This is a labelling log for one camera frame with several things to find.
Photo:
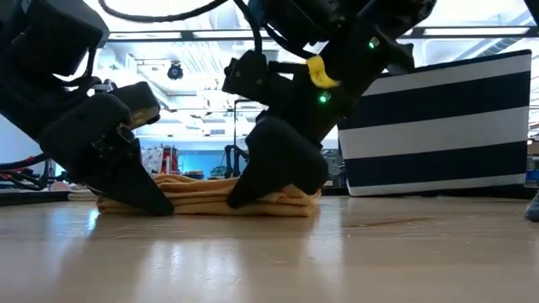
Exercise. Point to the long ceiling light bar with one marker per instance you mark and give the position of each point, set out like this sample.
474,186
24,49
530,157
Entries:
463,30

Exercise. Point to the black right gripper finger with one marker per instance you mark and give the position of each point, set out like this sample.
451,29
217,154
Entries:
286,160

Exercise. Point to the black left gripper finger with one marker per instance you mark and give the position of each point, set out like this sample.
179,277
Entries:
92,143
141,101

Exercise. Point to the orange towel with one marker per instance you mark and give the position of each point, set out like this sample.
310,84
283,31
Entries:
202,198

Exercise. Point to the black aluminium table frame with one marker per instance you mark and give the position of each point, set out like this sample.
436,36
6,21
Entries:
33,198

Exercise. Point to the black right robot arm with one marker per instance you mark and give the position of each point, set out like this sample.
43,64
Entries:
337,17

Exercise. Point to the black ceiling spotlight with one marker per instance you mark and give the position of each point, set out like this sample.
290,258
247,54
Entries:
174,71

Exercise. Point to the yellow tape tag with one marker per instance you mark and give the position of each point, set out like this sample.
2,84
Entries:
321,72

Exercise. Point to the white plaid towel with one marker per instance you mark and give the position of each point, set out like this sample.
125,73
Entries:
82,195

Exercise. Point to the navy white striped fabric bin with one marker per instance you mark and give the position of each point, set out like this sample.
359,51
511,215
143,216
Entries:
442,130

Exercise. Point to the red cabinet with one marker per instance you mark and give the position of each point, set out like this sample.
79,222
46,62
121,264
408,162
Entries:
170,160

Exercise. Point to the background wooden workbench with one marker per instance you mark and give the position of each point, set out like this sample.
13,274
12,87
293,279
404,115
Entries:
198,174

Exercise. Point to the background black robot arm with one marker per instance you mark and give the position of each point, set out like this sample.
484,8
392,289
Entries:
231,162

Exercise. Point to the blue box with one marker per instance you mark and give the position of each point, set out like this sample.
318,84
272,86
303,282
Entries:
533,177

